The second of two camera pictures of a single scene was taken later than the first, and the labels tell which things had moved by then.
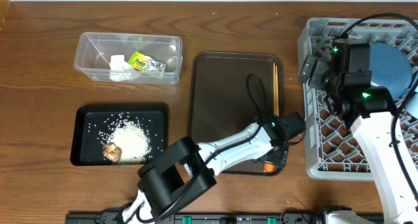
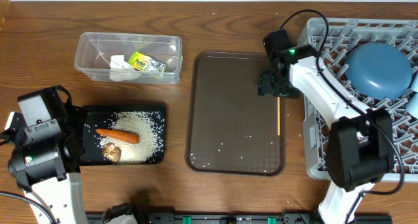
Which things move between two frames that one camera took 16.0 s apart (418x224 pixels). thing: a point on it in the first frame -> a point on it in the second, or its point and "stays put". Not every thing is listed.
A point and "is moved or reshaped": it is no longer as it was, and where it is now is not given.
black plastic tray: [118, 134] stays put
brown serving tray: [228, 91] stays put
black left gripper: [281, 160] -> [76, 114]
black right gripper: [321, 66] -> [266, 87]
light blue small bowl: [412, 106] stays put
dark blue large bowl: [390, 67] stays put
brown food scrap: [112, 152] stays put
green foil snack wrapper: [140, 62] stays put
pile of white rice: [132, 140] is moved or reshaped
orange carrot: [268, 167] -> [119, 135]
